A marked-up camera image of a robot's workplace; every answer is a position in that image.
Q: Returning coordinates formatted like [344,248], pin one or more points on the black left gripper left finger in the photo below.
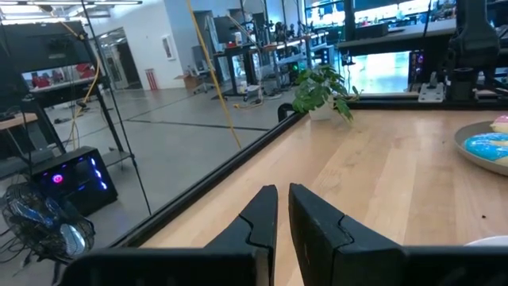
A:
[258,234]

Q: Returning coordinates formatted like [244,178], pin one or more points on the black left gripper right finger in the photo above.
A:
[325,246]

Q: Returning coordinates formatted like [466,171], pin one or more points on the light blue frosted toy donut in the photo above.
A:
[488,149]

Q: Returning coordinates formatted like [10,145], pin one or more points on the pink frosted toy donut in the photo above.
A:
[501,124]

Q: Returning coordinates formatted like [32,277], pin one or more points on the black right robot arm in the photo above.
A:
[474,39]

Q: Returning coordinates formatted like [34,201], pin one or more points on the white plant pot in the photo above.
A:
[321,113]

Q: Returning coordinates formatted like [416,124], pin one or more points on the green leafy plant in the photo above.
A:
[317,89]

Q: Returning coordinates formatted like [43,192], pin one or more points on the white round plate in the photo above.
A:
[490,241]

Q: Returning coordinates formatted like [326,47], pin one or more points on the grey-green round plate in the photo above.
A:
[464,143]

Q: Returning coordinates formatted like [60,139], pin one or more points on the red and white striped object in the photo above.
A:
[151,79]

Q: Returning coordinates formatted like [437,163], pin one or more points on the black computer with lights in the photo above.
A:
[75,178]

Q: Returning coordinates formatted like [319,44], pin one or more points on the black floor fan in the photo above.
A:
[43,226]

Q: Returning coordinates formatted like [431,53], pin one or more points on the black desk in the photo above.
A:
[397,37]

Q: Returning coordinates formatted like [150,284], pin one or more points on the black screen on stand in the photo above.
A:
[43,47]

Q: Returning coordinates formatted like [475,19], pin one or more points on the black table edge frame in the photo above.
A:
[198,190]

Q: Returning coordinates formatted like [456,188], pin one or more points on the silver arm base bracket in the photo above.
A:
[431,93]

